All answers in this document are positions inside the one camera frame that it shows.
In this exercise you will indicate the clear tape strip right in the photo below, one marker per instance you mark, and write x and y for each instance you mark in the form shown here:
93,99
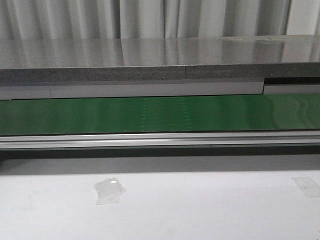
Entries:
308,187

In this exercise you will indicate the white pleated curtain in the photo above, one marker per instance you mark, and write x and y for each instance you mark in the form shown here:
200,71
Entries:
132,19

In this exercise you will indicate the aluminium conveyor frame rail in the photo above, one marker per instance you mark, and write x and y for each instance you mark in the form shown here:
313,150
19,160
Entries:
222,138

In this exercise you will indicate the green conveyor belt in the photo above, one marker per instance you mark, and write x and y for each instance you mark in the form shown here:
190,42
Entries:
160,114

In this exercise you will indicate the white panel under counter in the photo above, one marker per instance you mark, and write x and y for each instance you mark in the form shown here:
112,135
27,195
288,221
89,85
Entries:
160,88

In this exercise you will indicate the grey speckled stone counter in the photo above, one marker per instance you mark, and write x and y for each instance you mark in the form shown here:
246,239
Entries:
151,59

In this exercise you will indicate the clear tape patch left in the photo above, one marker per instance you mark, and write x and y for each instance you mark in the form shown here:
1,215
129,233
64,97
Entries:
109,191

